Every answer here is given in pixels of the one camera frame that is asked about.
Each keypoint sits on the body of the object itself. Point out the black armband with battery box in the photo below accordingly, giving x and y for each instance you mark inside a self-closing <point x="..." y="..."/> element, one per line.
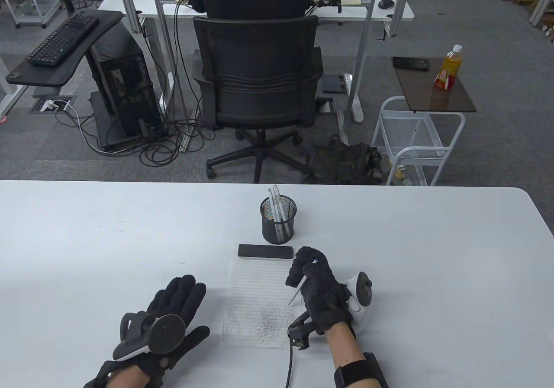
<point x="359" y="373"/>

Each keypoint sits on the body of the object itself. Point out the grey white hand controller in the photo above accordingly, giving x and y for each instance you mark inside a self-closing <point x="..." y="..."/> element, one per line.
<point x="166" y="334"/>
<point x="363" y="290"/>

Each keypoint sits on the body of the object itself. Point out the lined paper sheet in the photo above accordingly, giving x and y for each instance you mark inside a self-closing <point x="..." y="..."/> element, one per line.
<point x="259" y="284"/>

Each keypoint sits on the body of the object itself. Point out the black computer mouse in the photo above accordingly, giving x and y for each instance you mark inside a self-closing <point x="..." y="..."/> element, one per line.
<point x="386" y="3"/>

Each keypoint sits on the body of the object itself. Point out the grey floor socket box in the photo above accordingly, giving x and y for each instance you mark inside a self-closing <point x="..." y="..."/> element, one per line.
<point x="41" y="104"/>

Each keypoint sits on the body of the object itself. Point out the person's left hand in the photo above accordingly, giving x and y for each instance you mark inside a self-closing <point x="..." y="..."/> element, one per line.
<point x="181" y="299"/>

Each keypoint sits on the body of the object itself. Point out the black rectangular block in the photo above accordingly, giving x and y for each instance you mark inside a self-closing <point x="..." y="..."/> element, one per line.
<point x="264" y="251"/>

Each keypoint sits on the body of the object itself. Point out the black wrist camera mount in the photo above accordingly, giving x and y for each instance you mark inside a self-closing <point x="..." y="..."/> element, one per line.
<point x="298" y="336"/>
<point x="100" y="375"/>

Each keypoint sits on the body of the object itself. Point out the dark brown board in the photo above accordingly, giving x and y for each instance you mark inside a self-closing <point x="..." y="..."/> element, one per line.
<point x="433" y="100"/>

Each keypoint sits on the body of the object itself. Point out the black backpack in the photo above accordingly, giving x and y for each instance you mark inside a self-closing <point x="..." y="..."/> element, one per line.
<point x="342" y="163"/>

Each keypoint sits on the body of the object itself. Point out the black computer tower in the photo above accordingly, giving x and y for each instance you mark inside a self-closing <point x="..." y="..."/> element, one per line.
<point x="130" y="94"/>

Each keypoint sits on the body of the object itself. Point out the person's right hand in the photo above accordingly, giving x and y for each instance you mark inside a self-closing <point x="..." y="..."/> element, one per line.
<point x="324" y="293"/>

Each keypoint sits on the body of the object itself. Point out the black smartphone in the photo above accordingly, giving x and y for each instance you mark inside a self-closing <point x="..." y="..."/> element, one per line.
<point x="411" y="63"/>

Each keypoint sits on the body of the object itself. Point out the aluminium frame post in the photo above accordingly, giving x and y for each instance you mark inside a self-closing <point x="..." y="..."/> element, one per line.
<point x="365" y="37"/>
<point x="129" y="3"/>
<point x="163" y="37"/>
<point x="399" y="3"/>

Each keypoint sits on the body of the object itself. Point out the yellow drink bottle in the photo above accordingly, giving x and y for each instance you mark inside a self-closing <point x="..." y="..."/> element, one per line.
<point x="450" y="68"/>

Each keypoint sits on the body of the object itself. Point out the black mesh pen holder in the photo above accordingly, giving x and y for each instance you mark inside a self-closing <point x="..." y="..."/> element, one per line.
<point x="268" y="232"/>

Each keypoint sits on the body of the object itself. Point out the black keyboard tray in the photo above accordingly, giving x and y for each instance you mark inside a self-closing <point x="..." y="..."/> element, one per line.
<point x="39" y="75"/>

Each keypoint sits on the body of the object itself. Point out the black mesh office chair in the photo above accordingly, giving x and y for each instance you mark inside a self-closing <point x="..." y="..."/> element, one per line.
<point x="255" y="68"/>

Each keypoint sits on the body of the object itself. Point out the person's left forearm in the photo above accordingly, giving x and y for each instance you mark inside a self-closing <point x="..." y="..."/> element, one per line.
<point x="127" y="379"/>

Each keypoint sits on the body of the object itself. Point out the white mechanical pencil blue cap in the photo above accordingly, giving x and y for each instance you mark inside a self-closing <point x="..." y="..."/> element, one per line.
<point x="298" y="290"/>
<point x="279" y="200"/>

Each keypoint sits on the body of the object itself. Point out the black desk clamp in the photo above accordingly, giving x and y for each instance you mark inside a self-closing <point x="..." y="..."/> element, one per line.
<point x="388" y="27"/>

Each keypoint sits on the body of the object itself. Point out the black keyboard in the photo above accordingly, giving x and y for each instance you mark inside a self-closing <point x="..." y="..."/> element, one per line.
<point x="62" y="40"/>

